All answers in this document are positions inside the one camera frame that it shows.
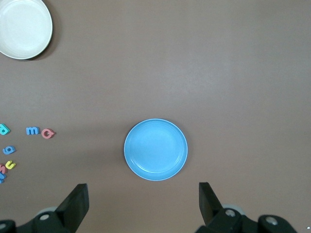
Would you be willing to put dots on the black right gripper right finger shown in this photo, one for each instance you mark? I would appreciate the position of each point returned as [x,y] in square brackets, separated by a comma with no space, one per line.
[209,208]

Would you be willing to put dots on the blue capital M letter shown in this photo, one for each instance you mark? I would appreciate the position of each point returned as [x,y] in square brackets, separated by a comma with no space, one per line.
[2,178]

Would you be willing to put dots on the blue lowercase g letter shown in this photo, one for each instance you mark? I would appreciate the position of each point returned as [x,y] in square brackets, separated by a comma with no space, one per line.
[12,148]

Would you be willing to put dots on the teal capital R letter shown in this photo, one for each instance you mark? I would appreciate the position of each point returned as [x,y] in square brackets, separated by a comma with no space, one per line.
[5,131]

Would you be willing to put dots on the pink capital M letter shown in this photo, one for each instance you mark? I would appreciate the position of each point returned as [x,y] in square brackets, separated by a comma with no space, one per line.
[2,168]

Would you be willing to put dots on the salmon red letter Q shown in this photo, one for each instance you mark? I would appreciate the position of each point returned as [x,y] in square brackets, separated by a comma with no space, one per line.
[43,134]

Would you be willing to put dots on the blue round plate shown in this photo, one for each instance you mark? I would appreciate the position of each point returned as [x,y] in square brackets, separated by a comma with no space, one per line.
[155,150]

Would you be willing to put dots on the yellow lowercase u letter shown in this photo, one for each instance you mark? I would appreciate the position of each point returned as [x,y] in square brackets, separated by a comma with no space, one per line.
[10,167]

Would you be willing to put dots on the blue lowercase m letter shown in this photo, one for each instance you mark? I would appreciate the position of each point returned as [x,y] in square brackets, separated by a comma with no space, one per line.
[28,131]

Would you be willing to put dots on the cream white round plate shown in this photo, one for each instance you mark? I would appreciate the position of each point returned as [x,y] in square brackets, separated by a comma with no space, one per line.
[22,29]

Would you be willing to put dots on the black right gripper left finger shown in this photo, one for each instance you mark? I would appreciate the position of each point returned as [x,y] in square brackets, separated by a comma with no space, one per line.
[70,208]

